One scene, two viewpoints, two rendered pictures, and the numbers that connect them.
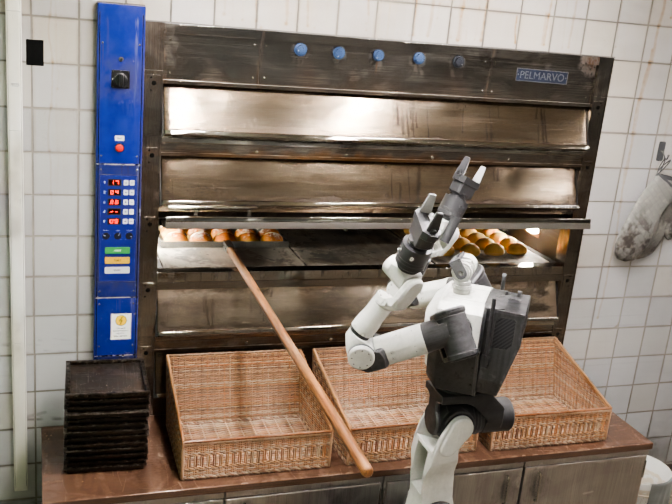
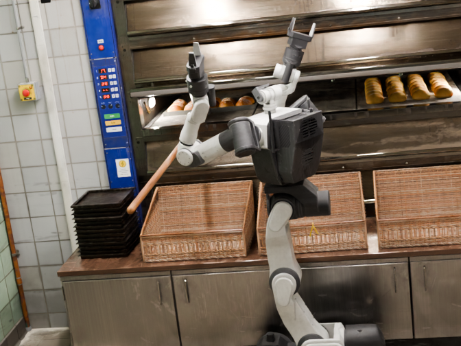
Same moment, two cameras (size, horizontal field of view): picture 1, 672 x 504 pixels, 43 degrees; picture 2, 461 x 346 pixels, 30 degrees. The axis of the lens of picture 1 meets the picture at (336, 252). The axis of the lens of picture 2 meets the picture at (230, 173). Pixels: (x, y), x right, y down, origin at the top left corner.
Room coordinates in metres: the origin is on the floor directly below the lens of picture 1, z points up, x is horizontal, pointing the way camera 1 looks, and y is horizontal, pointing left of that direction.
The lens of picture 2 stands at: (-0.81, -2.05, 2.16)
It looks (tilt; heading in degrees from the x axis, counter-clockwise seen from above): 15 degrees down; 29
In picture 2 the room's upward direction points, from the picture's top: 7 degrees counter-clockwise
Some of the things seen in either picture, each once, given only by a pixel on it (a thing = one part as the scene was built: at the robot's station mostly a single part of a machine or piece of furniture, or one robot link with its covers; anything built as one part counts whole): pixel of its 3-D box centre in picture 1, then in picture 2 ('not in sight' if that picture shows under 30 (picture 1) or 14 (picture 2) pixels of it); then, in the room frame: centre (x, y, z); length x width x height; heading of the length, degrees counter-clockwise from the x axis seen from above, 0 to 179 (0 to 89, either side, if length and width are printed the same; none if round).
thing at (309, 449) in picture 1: (245, 409); (199, 220); (2.93, 0.28, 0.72); 0.56 x 0.49 x 0.28; 110
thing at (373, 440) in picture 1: (392, 398); (311, 212); (3.14, -0.28, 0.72); 0.56 x 0.49 x 0.28; 112
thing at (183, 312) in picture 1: (372, 305); (305, 144); (3.38, -0.18, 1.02); 1.79 x 0.11 x 0.19; 110
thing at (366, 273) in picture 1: (374, 271); (303, 118); (3.40, -0.17, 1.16); 1.80 x 0.06 x 0.04; 110
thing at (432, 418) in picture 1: (470, 408); (298, 198); (2.55, -0.49, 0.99); 0.28 x 0.13 x 0.18; 109
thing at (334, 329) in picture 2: not in sight; (323, 342); (2.57, -0.54, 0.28); 0.21 x 0.20 x 0.13; 109
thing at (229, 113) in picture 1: (393, 119); (291, 1); (3.38, -0.18, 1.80); 1.79 x 0.11 x 0.19; 110
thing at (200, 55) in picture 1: (396, 68); not in sight; (3.41, -0.17, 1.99); 1.80 x 0.08 x 0.21; 110
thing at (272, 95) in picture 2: (464, 271); (269, 97); (2.54, -0.40, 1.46); 0.10 x 0.07 x 0.09; 164
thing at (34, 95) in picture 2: not in sight; (29, 91); (2.83, 1.22, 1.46); 0.10 x 0.07 x 0.10; 110
